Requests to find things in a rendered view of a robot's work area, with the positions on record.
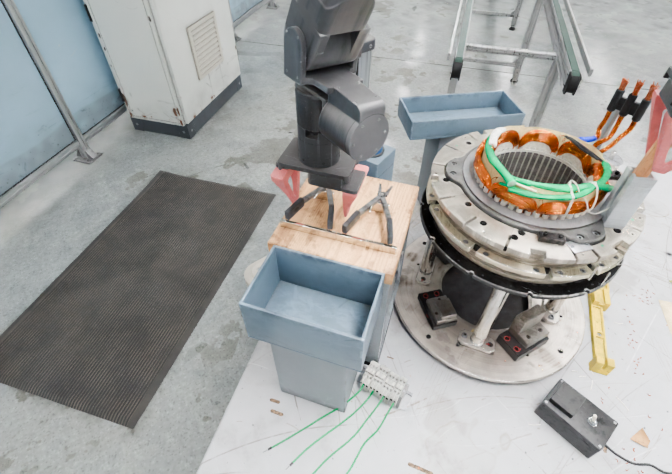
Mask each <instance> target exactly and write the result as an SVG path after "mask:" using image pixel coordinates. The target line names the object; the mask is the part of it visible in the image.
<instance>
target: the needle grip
mask: <svg viewBox="0 0 672 474"><path fill-rule="evenodd" d="M657 143H658V139H657V140H656V141H655V143H654V144H653V145H652V147H651V148H650V149H649V151H648V152H647V153H646V155H645V156H644V157H643V159H642V160H641V161H640V163H639V164H638V165H637V167H636V168H635V169H634V171H633V172H632V173H635V175H636V177H645V178H647V177H648V176H649V175H650V174H651V172H652V165H653V160H654V155H655V151H656V147H657Z"/></svg>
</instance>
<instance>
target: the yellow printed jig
mask: <svg viewBox="0 0 672 474"><path fill-rule="evenodd" d="M609 292H610V290H609V283H608V284H607V285H605V286H604V287H602V288H601V289H599V290H597V291H595V292H593V293H590V294H588V307H589V319H590V332H591V344H592V356H593V359H592V360H591V361H590V362H589V371H592V372H596V373H599V374H602V375H605V376H607V375H608V374H609V373H610V372H611V371H612V370H613V369H614V368H616V367H615V360H614V359H610V358H608V353H607V344H606V335H605V326H604V317H603V311H604V312H605V311H606V310H607V309H608V308H609V307H610V305H611V301H610V294H609Z"/></svg>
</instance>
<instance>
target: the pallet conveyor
mask: <svg viewBox="0 0 672 474"><path fill-rule="evenodd" d="M522 2H523V0H518V1H517V4H516V8H515V9H514V10H513V11H512V12H511V13H508V12H497V11H486V10H475V9H473V3H474V0H466V3H465V8H464V13H463V17H462V22H461V27H460V32H459V36H458V41H457V46H456V51H455V55H454V60H453V65H452V70H451V72H450V74H451V75H450V80H449V85H448V90H447V94H455V92H456V87H457V83H458V81H459V79H460V76H461V71H462V67H463V62H464V61H467V62H475V63H484V64H492V65H501V66H510V67H515V69H514V72H513V78H512V79H510V82H512V86H516V83H517V82H518V77H519V74H520V71H521V68H522V65H523V62H524V59H525V57H528V58H537V59H546V60H553V62H552V65H551V67H550V70H549V73H548V75H547V78H546V81H545V83H544V86H543V88H542V91H541V94H540V96H539V99H538V102H537V104H536V107H535V109H534V112H533V115H532V117H531V120H530V123H529V125H528V127H538V126H539V124H540V121H541V119H542V117H543V114H544V112H545V109H546V107H547V104H548V102H549V99H550V97H551V94H552V92H553V89H554V87H555V84H556V82H557V79H558V77H559V78H560V83H561V87H562V92H563V94H565V93H566V92H567V93H572V95H573V96H574V95H575V93H576V90H577V89H579V88H580V85H581V83H582V81H583V77H582V74H581V71H580V68H579V64H578V61H577V58H576V54H575V51H574V48H573V45H572V41H571V38H570V35H569V32H568V28H567V25H566V22H565V18H564V15H563V12H562V9H561V6H560V3H559V0H536V3H535V6H534V9H533V12H532V15H531V18H530V22H529V25H528V28H527V31H526V34H525V37H524V40H523V44H522V47H521V49H519V48H509V47H500V46H491V45H481V44H472V43H467V39H468V33H469V27H470V21H471V15H472V13H475V14H486V15H497V16H507V17H513V18H512V22H511V26H510V28H509V30H512V31H514V30H515V27H514V26H516V23H517V19H518V16H519V12H520V9H521V6H522ZM563 2H564V5H565V8H566V11H567V14H568V17H569V20H570V23H571V26H572V29H573V32H574V35H575V38H576V41H577V44H578V47H579V50H580V53H581V56H582V59H583V62H584V65H585V68H586V71H587V74H588V77H591V75H592V73H593V71H594V70H593V67H592V64H591V61H590V58H589V56H588V53H587V50H586V47H585V45H584V42H583V39H582V36H581V33H580V31H579V28H578V25H577V22H576V20H575V17H574V14H573V11H572V8H571V6H570V3H569V0H563ZM462 3H463V0H461V1H460V6H459V10H458V14H457V18H456V22H455V26H454V31H453V35H452V39H451V43H450V47H449V51H448V56H447V60H450V55H451V51H452V47H453V42H454V38H455V33H456V29H457V25H458V20H459V16H460V11H461V7H462ZM543 4H544V9H545V13H546V18H547V22H548V27H549V32H550V36H551V41H552V46H553V50H554V52H547V51H537V50H528V47H529V44H530V41H531V38H532V35H533V32H534V29H535V26H536V23H537V20H538V17H539V14H540V11H541V8H542V5H543ZM465 51H475V52H484V53H493V54H502V55H510V56H518V58H517V59H515V60H513V62H510V61H501V60H492V59H483V58H475V57H466V56H465Z"/></svg>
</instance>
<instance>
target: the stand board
mask: <svg viewBox="0 0 672 474"><path fill-rule="evenodd" d="M379 183H381V184H382V191H384V192H386V191H387V190H388V189H389V188H390V186H393V188H392V190H391V191H390V193H389V195H388V196H387V197H386V200H387V203H389V210H390V214H391V217H392V218H393V244H389V245H393V246H397V248H396V254H395V255H394V254H389V253H385V252H381V251H377V250H373V249H369V248H365V247H361V246H357V245H353V244H349V243H345V242H341V241H337V240H333V239H329V238H325V237H321V236H317V235H313V234H308V233H304V232H300V231H296V230H292V229H288V228H284V227H281V226H280V223H279V225H278V226H277V228H276V229H275V231H274V233H273V234H272V236H271V238H270V239H269V241H268V243H267V244H268V249H269V252H270V250H271V248H272V247H273V245H277V246H281V247H284V248H288V249H292V250H296V251H300V252H304V253H308V254H311V255H315V256H319V257H323V258H327V259H331V260H335V261H339V262H342V263H346V264H350V265H354V266H358V267H362V268H366V269H369V270H373V271H377V272H381V273H385V279H384V283H385V284H388V285H392V282H393V279H394V275H395V272H396V268H397V265H398V262H399V258H400V255H401V251H402V248H403V244H404V241H405V238H406V234H407V231H408V227H409V224H410V220H411V217H412V214H413V210H414V207H415V203H416V200H417V196H418V191H419V187H417V186H413V185H408V184H403V183H398V182H393V181H388V180H383V179H379V178H374V177H369V176H366V177H365V180H364V182H363V184H362V187H361V189H360V191H359V193H358V196H357V198H356V199H355V200H354V202H353V203H352V205H351V208H350V211H349V213H348V215H347V217H344V213H343V201H342V192H341V191H336V190H332V191H334V192H335V201H334V221H333V229H332V230H331V231H335V232H336V234H337V232H340V233H342V224H343V223H344V222H345V221H346V220H347V219H348V218H349V217H350V216H351V215H352V213H353V212H354V211H355V210H359V209H360V208H361V207H363V206H364V205H365V204H367V203H368V202H369V201H370V200H372V199H373V198H374V197H376V196H377V193H378V188H379ZM317 187H318V186H314V185H310V184H308V178H307V179H306V181H305V182H304V184H303V186H302V187H301V189H300V190H299V198H300V197H304V196H305V195H307V194H308V193H310V192H311V191H313V190H314V189H316V188H317ZM328 209H329V205H328V201H327V200H322V199H318V198H317V196H316V198H315V200H313V198H312V199H311V200H309V201H308V202H306V203H304V207H303V208H302V209H301V210H299V211H298V212H297V213H296V214H295V215H294V216H293V217H292V218H291V219H290V221H294V222H298V223H302V224H306V225H311V226H315V227H319V228H323V229H327V218H328ZM368 211H369V210H368ZM368 211H367V212H365V213H364V214H363V215H362V216H360V219H359V220H358V221H357V222H356V224H355V225H354V226H353V227H352V228H351V229H350V230H349V231H348V233H347V234H348V235H352V236H356V237H360V238H364V239H368V240H373V241H377V242H381V243H385V244H387V231H386V223H387V222H386V219H385V215H384V213H380V212H376V211H371V212H368ZM327 230H328V229H327Z"/></svg>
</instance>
